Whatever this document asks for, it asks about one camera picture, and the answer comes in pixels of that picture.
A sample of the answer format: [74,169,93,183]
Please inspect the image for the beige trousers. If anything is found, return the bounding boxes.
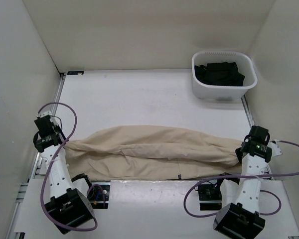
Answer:
[65,125,241,181]

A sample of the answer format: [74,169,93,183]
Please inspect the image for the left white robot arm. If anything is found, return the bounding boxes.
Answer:
[33,112,95,234]

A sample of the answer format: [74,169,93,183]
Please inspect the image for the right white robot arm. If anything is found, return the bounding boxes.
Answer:
[213,126,272,239]

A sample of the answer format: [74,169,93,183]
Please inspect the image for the black clothes in basket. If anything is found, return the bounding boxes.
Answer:
[194,62,245,87]

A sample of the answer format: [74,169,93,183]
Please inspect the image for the white plastic basket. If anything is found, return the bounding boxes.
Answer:
[191,50,258,100]

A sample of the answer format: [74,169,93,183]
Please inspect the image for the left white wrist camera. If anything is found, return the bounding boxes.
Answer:
[36,111,53,120]

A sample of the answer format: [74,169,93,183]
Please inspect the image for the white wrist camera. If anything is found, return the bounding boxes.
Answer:
[36,111,53,120]
[268,141,282,157]

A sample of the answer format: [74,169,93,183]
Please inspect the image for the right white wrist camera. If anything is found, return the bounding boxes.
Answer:
[268,141,282,157]

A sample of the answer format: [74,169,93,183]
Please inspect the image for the aluminium left rail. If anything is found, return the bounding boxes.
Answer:
[27,73,67,183]

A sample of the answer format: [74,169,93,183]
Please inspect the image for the aluminium rail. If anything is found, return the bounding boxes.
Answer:
[241,95,255,127]
[27,73,67,183]
[92,171,272,182]

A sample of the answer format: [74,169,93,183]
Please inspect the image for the aluminium front rail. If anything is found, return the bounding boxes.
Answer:
[92,171,272,182]

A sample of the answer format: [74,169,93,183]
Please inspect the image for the aluminium right rail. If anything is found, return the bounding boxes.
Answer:
[241,95,255,127]

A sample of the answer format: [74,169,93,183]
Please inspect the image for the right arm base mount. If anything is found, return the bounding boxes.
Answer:
[194,182,222,211]

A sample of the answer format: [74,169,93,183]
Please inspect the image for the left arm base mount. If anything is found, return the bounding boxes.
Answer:
[88,181,111,209]

